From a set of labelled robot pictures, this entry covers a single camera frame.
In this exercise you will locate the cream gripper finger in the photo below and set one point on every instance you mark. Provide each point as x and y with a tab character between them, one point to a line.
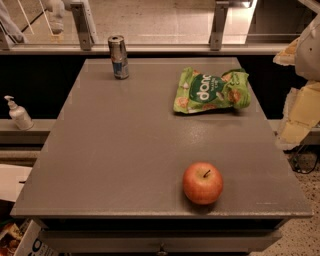
286	56
301	112

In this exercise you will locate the silver blue redbull can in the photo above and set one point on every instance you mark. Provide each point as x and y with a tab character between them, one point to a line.
118	55

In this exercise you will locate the white pump dispenser bottle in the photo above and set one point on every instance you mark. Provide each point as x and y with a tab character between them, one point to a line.
18	114

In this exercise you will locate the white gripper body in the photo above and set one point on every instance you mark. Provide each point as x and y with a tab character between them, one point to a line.
309	55

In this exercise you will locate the red apple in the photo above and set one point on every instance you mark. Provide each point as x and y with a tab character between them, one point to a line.
202	183

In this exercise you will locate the green rice chip bag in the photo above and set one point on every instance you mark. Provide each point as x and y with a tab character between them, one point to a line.
199	92

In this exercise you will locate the cardboard box with print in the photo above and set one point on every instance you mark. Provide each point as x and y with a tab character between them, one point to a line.
22	239

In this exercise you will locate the left metal railing bracket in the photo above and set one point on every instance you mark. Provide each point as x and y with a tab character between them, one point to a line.
82	26

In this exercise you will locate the grey cabinet drawer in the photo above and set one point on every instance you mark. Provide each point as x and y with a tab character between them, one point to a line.
158	242

